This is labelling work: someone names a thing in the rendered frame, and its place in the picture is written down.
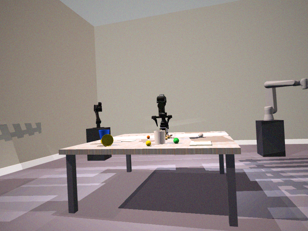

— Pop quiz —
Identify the yellow plastic cup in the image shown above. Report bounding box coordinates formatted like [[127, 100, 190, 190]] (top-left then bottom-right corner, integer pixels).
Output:
[[101, 134, 113, 146]]

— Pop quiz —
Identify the blue cup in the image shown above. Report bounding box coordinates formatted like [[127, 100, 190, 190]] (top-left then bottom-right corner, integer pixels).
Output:
[[99, 130, 109, 140]]

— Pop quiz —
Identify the white mug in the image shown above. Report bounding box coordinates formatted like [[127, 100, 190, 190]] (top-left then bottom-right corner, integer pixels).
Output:
[[154, 131, 165, 144]]

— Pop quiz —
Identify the green ball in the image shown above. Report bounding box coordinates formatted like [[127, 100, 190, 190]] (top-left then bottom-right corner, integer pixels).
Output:
[[173, 138, 179, 144]]

